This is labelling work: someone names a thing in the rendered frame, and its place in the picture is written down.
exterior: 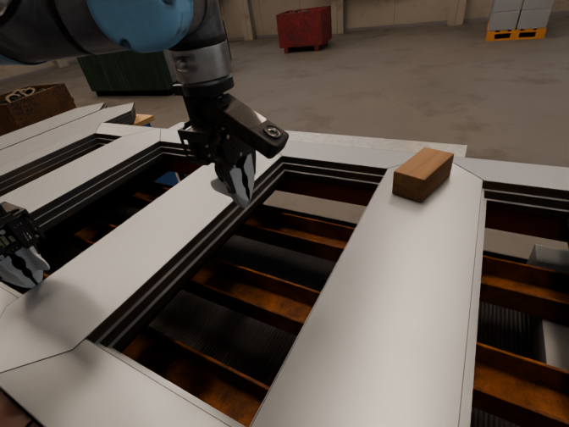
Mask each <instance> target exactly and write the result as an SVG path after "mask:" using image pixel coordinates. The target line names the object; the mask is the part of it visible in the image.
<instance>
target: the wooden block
mask: <svg viewBox="0 0 569 427"><path fill-rule="evenodd" d="M453 158H454V153H451V152H444V151H440V150H436V149H432V148H428V147H424V148H423V149H422V150H421V151H419V152H418V153H416V154H415V155H414V156H413V157H411V158H410V159H408V160H407V161H406V162H405V163H403V164H402V165H401V166H400V167H399V168H398V169H396V170H395V171H394V177H393V187H392V193H393V194H395V195H398V196H401V197H405V198H408V199H411V200H413V201H416V202H422V201H424V200H425V199H426V198H427V197H428V196H429V195H430V194H431V193H432V192H433V191H434V190H435V189H436V188H437V187H438V186H439V185H441V184H442V183H443V182H444V181H445V180H446V179H447V178H448V177H449V176H450V172H451V167H452V163H453Z"/></svg>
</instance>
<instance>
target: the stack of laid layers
mask: <svg viewBox="0 0 569 427"><path fill-rule="evenodd" d="M120 137H122V136H111V135H104V134H97V133H95V134H93V135H90V136H88V137H86V138H84V139H81V140H79V141H77V142H75V143H72V144H70V145H68V146H67V147H63V148H61V149H59V150H57V151H55V152H52V153H50V154H48V155H46V156H44V157H42V158H39V159H37V160H35V161H33V162H31V163H28V164H26V165H24V166H22V167H19V168H17V169H15V170H13V171H10V172H8V173H7V174H5V175H1V176H0V197H1V196H3V195H5V194H7V193H9V192H11V191H13V190H15V189H17V188H19V187H21V186H23V185H25V184H27V183H29V182H31V181H33V180H35V179H37V178H39V177H41V176H43V175H46V174H48V173H50V172H52V171H54V170H55V169H58V168H60V167H62V166H64V165H65V164H68V163H70V162H72V161H74V160H76V159H77V158H80V157H82V156H84V155H86V154H87V153H90V152H92V151H94V150H96V149H98V148H99V147H102V146H105V145H107V144H108V143H110V142H112V141H115V140H117V139H119V138H120ZM278 156H279V159H278V160H277V161H276V162H275V163H274V164H273V165H272V166H271V167H270V168H269V169H267V170H266V171H265V172H264V173H263V174H262V175H261V176H260V177H259V178H258V179H257V180H255V181H254V186H253V191H252V196H251V200H250V203H249V205H248V206H247V207H246V208H242V207H240V206H239V205H237V204H236V203H235V201H233V202H232V203H231V204H230V205H229V206H228V207H227V208H226V209H225V210H224V211H223V212H222V213H220V214H219V215H218V216H217V217H216V218H215V219H214V220H213V221H212V222H211V223H210V224H209V225H207V226H206V227H205V228H204V229H203V230H202V231H201V232H200V233H199V234H198V235H197V236H195V237H194V238H193V239H192V240H191V241H190V242H189V243H188V244H187V245H186V246H185V247H184V248H182V249H181V250H180V251H179V252H178V253H177V254H176V255H175V256H174V257H173V258H172V259H171V260H169V261H168V262H167V263H166V264H165V265H164V266H163V267H162V268H161V269H160V270H159V271H158V272H157V273H156V274H155V275H154V276H153V277H152V278H151V279H150V280H149V281H148V282H147V283H145V284H144V285H143V286H142V287H141V288H140V289H139V290H138V291H137V292H136V293H135V294H133V295H132V296H131V297H130V298H129V299H128V300H127V301H126V302H125V303H124V304H123V305H121V306H120V307H119V308H118V309H117V310H116V311H115V312H114V313H113V314H111V315H110V316H109V317H108V318H107V319H106V320H105V321H104V322H103V323H102V324H100V325H99V326H98V327H97V328H96V329H95V330H94V331H93V332H92V333H90V334H89V335H88V336H87V337H86V339H87V340H89V341H91V342H93V343H95V344H96V345H98V346H99V347H101V348H103V349H104V350H106V351H107V352H110V353H111V354H113V355H114V356H115V357H117V358H119V359H121V360H123V361H124V362H126V363H127V364H129V365H131V366H132V367H134V368H135V369H138V370H139V371H141V372H142V373H143V374H146V375H147V376H149V377H151V378H152V379H154V380H155V381H157V382H158V383H160V384H162V385H164V386H166V387H167V388H169V389H170V390H171V391H174V392H175V393H177V394H179V395H180V396H182V397H183V398H185V399H186V400H188V401H190V402H192V403H194V404H195V405H197V406H198V407H199V408H202V409H203V410H205V411H207V412H208V413H210V414H211V415H213V416H214V417H216V418H218V419H220V420H222V421H223V422H225V423H226V424H228V425H230V426H231V427H245V426H244V425H243V424H240V423H239V422H237V421H235V420H233V419H232V418H230V417H229V416H227V415H225V414H224V413H221V412H220V411H218V410H217V409H215V408H213V407H211V406H210V405H208V404H206V403H205V402H203V401H202V400H200V399H198V398H197V397H195V396H192V395H191V394H190V393H188V392H187V391H184V390H183V389H181V388H179V387H178V386H176V385H174V384H173V383H171V382H169V381H168V380H166V379H164V378H163V377H161V376H160V375H158V374H156V373H154V372H152V371H151V370H150V369H147V368H146V367H144V366H142V365H141V364H139V363H137V362H136V361H134V360H132V359H131V358H128V357H127V356H125V355H124V354H123V353H121V352H119V351H120V350H121V349H122V348H123V347H124V346H125V345H126V344H127V343H128V342H129V340H130V339H131V338H132V337H133V336H134V335H135V334H136V333H137V332H138V331H139V330H140V329H141V328H142V327H143V326H144V325H145V324H146V323H147V321H148V320H149V319H150V318H151V317H152V316H153V315H154V314H155V313H156V312H157V311H158V310H159V309H160V308H161V307H162V306H163V305H164V304H165V303H166V301H167V300H168V299H169V298H170V297H171V296H172V295H173V294H174V293H175V292H176V291H177V290H178V289H179V288H180V287H181V286H182V285H183V284H184V283H185V282H186V281H187V280H188V279H189V278H190V277H191V276H192V275H193V274H194V273H195V272H196V271H197V270H198V269H199V268H200V267H201V266H202V265H203V264H204V262H205V261H206V260H207V259H208V258H209V257H210V256H211V255H212V254H213V253H214V252H215V251H216V250H217V249H218V248H219V247H220V246H221V245H222V244H223V242H224V241H225V240H226V239H227V238H228V237H229V236H230V235H231V234H232V233H233V232H234V231H235V230H236V229H237V228H238V227H239V226H240V225H241V223H242V222H243V221H244V220H245V219H246V218H247V217H248V216H249V215H250V214H251V213H252V212H253V211H254V210H255V209H256V208H257V207H258V206H259V205H260V204H261V202H262V201H263V200H264V199H265V198H266V197H267V196H268V195H269V194H270V193H271V192H272V191H273V190H274V189H275V188H276V187H277V186H278V185H279V183H280V182H281V181H282V180H283V179H284V178H285V177H292V178H297V179H303V180H313V181H319V182H324V183H330V184H336V185H342V186H352V187H357V188H363V189H368V190H375V191H376V190H377V188H378V185H379V183H380V182H381V180H382V179H383V177H384V174H385V172H386V170H387V169H381V168H374V167H367V166H360V165H353V164H339V163H332V162H325V161H318V160H311V159H304V158H291V157H284V156H282V155H281V153H280V152H279V153H278ZM164 158H171V159H176V160H182V161H187V159H186V156H185V152H184V149H183V147H182V144H179V143H172V142H165V141H159V142H157V143H155V144H153V145H152V146H150V147H148V148H146V149H145V150H143V151H141V152H139V153H137V154H136V155H134V156H132V157H131V158H128V159H126V160H125V161H124V162H122V163H120V164H117V165H116V166H114V167H112V168H111V169H109V170H107V171H105V172H103V173H102V174H100V175H98V176H96V177H95V178H93V179H91V180H88V181H87V182H86V183H84V184H82V185H80V186H78V187H76V188H75V189H74V190H72V191H69V192H67V193H66V194H64V195H62V196H61V197H59V198H57V199H55V200H53V201H52V202H50V203H48V204H46V205H45V206H43V207H41V208H38V209H37V210H36V211H34V212H32V213H30V216H31V217H32V218H33V219H34V220H35V222H36V223H37V225H38V226H39V227H40V229H41V230H42V232H43V233H44V232H46V231H47V230H49V229H51V228H52V227H53V226H55V225H57V224H59V223H60V222H62V221H64V220H65V219H67V218H68V217H70V216H71V215H73V214H75V213H77V212H78V211H80V210H81V209H82V208H85V207H86V206H88V205H89V204H91V203H93V202H95V201H96V200H97V199H99V198H100V197H103V196H104V195H106V194H107V193H109V192H110V191H112V190H114V189H115V188H117V187H118V186H121V185H122V184H124V183H125V182H126V181H128V180H130V179H132V178H133V177H135V176H137V175H138V174H139V173H141V172H143V171H144V170H146V169H148V168H150V167H151V166H153V165H154V164H156V163H157V162H159V161H161V160H162V159H164ZM187 162H188V161H187ZM486 208H494V209H500V210H505V211H512V212H517V213H523V214H533V215H538V216H544V217H550V218H556V219H566V221H567V224H568V229H569V191H561V190H554V189H547V188H539V187H532V186H519V185H512V184H506V183H498V182H491V181H484V180H483V187H482V196H481V205H480V214H479V223H478V239H477V249H476V257H475V267H474V276H473V284H472V301H471V310H470V319H469V328H468V338H467V354H466V363H465V372H464V380H463V390H462V399H461V416H460V424H459V427H470V423H471V411H472V388H473V377H474V365H475V354H476V342H477V330H478V308H479V297H480V285H481V274H482V262H483V239H484V227H485V216H486Z"/></svg>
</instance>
